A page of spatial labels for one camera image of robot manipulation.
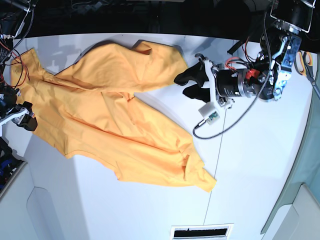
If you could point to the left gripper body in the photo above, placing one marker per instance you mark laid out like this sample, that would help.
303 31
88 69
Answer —
232 84

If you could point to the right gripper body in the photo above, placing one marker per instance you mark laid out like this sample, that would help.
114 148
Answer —
8 99

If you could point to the orange t-shirt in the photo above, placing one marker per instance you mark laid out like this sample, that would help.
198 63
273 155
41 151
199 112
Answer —
90 109

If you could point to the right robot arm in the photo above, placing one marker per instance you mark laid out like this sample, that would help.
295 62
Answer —
16 20

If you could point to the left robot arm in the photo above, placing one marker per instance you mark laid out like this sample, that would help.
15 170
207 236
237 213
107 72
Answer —
267 75

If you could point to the blue black clutter bin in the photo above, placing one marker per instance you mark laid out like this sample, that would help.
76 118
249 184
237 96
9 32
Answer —
8 164

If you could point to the green cloth at right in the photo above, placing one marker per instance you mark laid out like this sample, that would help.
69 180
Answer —
306 166

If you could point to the white table slot vent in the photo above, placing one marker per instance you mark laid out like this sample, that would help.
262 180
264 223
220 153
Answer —
202 232

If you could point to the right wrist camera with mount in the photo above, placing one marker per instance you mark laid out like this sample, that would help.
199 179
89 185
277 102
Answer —
17 115

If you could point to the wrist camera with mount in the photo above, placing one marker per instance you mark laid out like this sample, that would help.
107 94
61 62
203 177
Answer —
17 115
211 111

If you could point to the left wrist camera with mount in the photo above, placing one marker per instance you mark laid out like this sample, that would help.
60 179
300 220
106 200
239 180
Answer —
211 111

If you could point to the orange handled scissors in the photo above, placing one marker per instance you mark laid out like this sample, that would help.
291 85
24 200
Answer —
303 64

